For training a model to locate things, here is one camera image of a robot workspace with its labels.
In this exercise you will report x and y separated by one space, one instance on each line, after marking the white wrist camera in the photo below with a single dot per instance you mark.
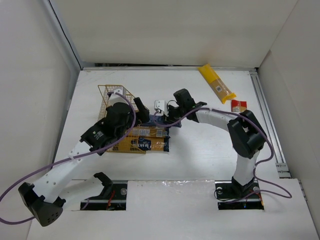
160 107
118 95

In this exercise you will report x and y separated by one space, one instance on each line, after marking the yellow wire shelf basket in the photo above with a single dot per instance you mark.
104 90

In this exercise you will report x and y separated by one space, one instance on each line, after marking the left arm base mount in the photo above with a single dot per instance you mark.
113 196

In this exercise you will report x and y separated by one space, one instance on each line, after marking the blue pasta box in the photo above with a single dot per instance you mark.
158 119

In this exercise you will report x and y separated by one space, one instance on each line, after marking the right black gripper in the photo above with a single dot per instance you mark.
169 117

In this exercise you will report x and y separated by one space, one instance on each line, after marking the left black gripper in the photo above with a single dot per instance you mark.
135 114

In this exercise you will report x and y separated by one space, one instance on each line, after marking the clear blue spaghetti bag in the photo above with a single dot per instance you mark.
150 131

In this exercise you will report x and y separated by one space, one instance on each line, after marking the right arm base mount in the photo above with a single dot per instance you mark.
232 196

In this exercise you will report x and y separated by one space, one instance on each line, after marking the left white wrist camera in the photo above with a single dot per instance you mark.
118 95

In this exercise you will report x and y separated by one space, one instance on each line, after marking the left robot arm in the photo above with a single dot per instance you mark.
47 197

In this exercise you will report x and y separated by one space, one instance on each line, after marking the dark blue spaghetti bag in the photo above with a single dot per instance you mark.
140 145

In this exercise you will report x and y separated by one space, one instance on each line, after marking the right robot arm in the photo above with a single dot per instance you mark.
245 131

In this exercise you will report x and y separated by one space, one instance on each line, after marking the aluminium rail right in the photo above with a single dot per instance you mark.
270 130

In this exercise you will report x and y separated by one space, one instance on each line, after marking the red spaghetti bag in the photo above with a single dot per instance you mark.
238 106

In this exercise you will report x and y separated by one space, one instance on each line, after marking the yellow spaghetti bag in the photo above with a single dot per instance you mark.
216 84

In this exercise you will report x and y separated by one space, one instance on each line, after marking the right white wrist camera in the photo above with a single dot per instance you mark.
160 107

